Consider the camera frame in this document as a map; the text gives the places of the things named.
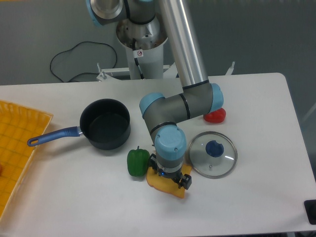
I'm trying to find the green bell pepper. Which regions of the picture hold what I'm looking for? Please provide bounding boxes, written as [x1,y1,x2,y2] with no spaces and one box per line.
[127,146,150,177]

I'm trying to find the black cable on floor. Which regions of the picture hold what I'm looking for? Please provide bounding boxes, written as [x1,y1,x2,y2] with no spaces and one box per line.
[49,41,118,83]

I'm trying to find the black saucepan blue handle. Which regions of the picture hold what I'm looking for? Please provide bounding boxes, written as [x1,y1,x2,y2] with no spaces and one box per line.
[27,98,131,151]

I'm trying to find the glass pot lid blue knob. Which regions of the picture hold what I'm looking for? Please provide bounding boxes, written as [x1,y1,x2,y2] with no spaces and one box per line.
[187,131,238,179]

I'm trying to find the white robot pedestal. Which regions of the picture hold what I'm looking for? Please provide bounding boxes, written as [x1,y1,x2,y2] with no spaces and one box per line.
[116,13,167,79]

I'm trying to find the red bell pepper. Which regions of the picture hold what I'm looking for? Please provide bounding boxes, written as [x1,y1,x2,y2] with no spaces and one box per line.
[203,108,226,123]

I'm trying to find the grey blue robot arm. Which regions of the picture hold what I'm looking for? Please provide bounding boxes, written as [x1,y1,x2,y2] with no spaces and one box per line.
[86,0,224,189]

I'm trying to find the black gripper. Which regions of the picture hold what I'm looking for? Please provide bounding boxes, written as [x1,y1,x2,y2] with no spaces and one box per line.
[148,154,192,190]

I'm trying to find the yellow woven tray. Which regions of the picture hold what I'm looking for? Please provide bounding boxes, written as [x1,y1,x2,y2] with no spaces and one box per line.
[0,100,53,217]

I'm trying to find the black device at table edge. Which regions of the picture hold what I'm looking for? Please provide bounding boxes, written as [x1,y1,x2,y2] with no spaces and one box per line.
[304,199,316,225]

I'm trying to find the white metal mounting bracket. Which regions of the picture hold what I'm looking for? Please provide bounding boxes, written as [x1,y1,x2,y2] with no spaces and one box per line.
[96,61,236,81]

